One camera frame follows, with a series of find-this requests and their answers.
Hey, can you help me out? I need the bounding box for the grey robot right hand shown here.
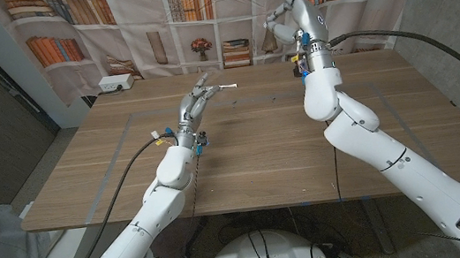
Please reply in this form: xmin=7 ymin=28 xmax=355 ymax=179
xmin=260 ymin=0 xmax=337 ymax=79

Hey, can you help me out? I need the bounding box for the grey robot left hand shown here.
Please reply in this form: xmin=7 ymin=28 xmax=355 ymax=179
xmin=167 ymin=71 xmax=230 ymax=151

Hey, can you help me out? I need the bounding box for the clear plastic screen protector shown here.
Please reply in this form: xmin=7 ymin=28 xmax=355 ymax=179
xmin=204 ymin=68 xmax=239 ymax=94

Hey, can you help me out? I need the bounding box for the white power strip box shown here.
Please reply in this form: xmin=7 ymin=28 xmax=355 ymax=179
xmin=97 ymin=72 xmax=137 ymax=95

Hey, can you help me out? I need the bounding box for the printed bookshelf backdrop cloth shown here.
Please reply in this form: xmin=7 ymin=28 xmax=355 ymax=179
xmin=0 ymin=0 xmax=438 ymax=117

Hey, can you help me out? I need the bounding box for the brown cloth under table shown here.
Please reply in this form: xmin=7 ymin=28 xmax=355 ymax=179
xmin=147 ymin=215 xmax=206 ymax=258

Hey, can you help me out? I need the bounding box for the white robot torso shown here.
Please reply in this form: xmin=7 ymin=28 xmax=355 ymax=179
xmin=198 ymin=222 xmax=332 ymax=258

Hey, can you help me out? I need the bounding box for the grey metal table leg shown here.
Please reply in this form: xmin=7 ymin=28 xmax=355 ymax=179
xmin=361 ymin=196 xmax=395 ymax=258

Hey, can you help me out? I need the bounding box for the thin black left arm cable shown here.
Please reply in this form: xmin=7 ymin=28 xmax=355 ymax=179
xmin=127 ymin=153 xmax=215 ymax=258

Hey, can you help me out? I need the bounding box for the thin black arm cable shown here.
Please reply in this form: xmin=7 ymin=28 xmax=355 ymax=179
xmin=325 ymin=120 xmax=343 ymax=203
xmin=127 ymin=153 xmax=215 ymax=258

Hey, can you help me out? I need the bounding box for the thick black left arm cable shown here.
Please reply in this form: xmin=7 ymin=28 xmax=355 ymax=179
xmin=57 ymin=132 xmax=194 ymax=258

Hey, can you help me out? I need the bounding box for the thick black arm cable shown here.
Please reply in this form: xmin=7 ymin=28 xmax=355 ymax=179
xmin=57 ymin=132 xmax=194 ymax=258
xmin=328 ymin=17 xmax=460 ymax=133

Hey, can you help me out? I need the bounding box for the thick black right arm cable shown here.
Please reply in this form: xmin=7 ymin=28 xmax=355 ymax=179
xmin=328 ymin=17 xmax=460 ymax=133

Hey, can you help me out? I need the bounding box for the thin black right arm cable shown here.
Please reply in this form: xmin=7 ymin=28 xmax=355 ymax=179
xmin=325 ymin=120 xmax=343 ymax=203

